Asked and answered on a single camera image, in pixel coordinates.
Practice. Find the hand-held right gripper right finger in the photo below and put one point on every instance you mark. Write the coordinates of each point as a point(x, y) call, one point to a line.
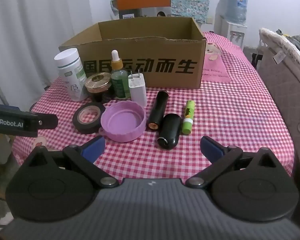
point(211, 150)

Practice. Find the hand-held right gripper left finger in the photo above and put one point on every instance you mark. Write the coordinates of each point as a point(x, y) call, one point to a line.
point(92, 148)

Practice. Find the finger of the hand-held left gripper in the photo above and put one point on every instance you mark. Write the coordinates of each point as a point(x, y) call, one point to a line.
point(48, 122)

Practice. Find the black tape roll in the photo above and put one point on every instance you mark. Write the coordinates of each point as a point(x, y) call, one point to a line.
point(76, 120)

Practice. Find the green glue stick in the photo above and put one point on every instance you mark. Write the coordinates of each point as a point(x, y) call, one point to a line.
point(187, 125)

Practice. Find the purple plastic lid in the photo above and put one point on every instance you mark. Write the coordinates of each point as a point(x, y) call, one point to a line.
point(120, 122)

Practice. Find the black oval case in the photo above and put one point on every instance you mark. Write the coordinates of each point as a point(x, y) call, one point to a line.
point(168, 132)

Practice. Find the white supplement bottle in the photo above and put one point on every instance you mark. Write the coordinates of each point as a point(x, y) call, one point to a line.
point(70, 80)

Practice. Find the gold lid dark jar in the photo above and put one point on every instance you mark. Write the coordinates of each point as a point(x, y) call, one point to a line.
point(98, 81)

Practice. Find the black cylindrical flashlight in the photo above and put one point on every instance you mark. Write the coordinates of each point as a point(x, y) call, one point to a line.
point(158, 110)

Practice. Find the small yellow dropper bottle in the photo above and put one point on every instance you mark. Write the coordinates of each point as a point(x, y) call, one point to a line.
point(120, 85)

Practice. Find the white charger plug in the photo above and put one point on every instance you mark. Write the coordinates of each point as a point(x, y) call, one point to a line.
point(137, 92)

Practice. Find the brown cardboard box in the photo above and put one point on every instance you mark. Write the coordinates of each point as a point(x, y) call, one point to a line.
point(165, 51)

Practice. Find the pink checkered tablecloth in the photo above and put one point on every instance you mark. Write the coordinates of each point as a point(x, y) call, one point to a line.
point(227, 110)

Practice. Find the grey mattress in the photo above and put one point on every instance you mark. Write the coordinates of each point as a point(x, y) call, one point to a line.
point(285, 92)

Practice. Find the white curtain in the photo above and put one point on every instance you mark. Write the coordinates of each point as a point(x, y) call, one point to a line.
point(27, 30)

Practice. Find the black object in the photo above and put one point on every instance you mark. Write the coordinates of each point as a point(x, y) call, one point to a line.
point(256, 60)

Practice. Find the white water dispenser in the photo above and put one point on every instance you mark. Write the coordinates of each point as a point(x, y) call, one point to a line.
point(236, 33)

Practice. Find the grey blanket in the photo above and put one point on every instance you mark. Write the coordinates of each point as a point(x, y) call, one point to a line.
point(298, 43)

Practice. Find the floral cloth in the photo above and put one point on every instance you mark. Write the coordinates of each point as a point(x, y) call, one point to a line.
point(190, 2)

